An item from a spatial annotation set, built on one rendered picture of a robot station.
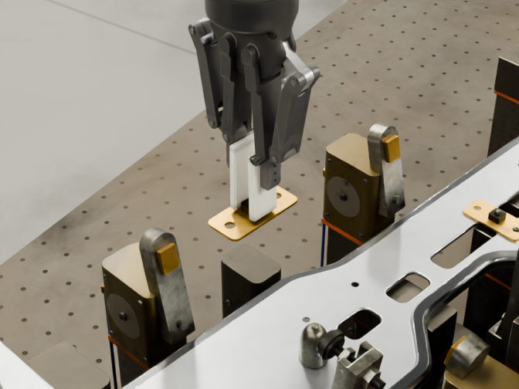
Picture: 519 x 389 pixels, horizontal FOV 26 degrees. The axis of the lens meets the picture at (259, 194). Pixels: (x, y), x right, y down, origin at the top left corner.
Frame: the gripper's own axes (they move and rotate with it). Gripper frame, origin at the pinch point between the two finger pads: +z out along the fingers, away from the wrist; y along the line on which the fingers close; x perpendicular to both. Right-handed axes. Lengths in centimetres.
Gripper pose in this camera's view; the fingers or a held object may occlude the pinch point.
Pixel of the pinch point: (252, 177)
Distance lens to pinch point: 100.1
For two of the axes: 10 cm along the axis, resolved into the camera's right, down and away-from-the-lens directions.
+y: -7.1, -4.3, 5.5
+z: 0.0, 7.9, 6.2
